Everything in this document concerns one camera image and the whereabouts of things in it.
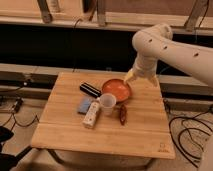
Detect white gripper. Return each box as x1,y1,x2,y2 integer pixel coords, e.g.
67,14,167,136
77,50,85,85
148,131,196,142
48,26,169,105
124,55,158,87

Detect translucent white cup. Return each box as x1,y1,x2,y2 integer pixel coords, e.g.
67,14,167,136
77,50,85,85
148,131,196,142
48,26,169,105
99,93,116,116

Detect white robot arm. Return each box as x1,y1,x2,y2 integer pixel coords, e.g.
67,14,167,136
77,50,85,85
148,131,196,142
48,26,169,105
124,24,213,88

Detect orange ceramic bowl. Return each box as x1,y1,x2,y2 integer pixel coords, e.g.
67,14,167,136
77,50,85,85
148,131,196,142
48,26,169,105
102,79,132,102

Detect wooden table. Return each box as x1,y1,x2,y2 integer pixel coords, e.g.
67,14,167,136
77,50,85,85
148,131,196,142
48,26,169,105
31,72,175,159

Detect black rectangular box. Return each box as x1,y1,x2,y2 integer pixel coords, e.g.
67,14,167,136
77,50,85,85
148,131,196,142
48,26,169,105
80,83,101,98

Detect blue sponge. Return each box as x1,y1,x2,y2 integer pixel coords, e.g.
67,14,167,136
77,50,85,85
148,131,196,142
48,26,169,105
77,97,93,114

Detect white game controller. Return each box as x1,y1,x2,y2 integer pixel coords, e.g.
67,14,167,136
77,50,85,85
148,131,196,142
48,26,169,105
83,101,100,128

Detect black power adapter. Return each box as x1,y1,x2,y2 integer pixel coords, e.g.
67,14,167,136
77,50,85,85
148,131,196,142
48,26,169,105
12,98,23,113

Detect black cables right floor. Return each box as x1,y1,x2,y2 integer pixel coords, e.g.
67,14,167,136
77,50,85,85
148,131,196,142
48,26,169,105
162,98,213,169

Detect black cable left floor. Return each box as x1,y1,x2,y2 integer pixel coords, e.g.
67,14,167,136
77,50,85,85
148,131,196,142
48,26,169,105
0,96,40,128

